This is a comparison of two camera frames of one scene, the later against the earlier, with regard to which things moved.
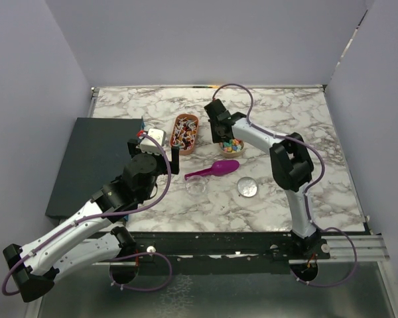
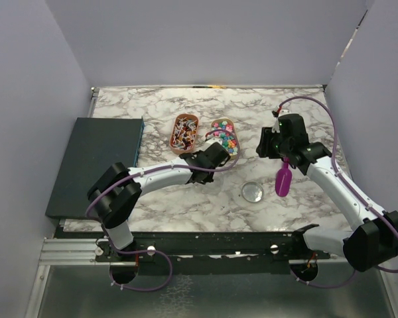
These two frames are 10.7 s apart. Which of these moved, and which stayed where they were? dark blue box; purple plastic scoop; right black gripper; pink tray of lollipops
Moved: right black gripper; purple plastic scoop
Stayed: dark blue box; pink tray of lollipops
